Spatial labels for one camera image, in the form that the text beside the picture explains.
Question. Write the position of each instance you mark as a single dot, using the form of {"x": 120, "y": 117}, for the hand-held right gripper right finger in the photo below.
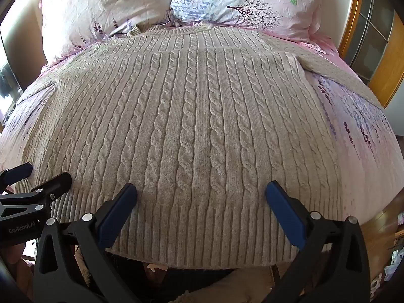
{"x": 285, "y": 217}

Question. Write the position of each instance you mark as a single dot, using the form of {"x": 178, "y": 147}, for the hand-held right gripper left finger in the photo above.
{"x": 116, "y": 219}

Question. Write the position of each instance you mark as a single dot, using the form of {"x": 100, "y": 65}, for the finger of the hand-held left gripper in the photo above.
{"x": 19, "y": 173}
{"x": 53, "y": 186}

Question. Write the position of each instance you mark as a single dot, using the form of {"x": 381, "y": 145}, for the pink floral bed sheet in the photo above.
{"x": 363, "y": 151}

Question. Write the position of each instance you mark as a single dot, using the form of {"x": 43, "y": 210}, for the pink floral pillow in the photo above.
{"x": 94, "y": 12}

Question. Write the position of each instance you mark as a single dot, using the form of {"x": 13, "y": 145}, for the wooden cabinet with glass door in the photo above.
{"x": 378, "y": 38}

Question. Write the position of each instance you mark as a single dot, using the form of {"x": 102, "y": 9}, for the wooden headboard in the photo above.
{"x": 353, "y": 12}

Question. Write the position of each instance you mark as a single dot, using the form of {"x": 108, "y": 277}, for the blue floral tree print pillow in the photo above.
{"x": 246, "y": 0}

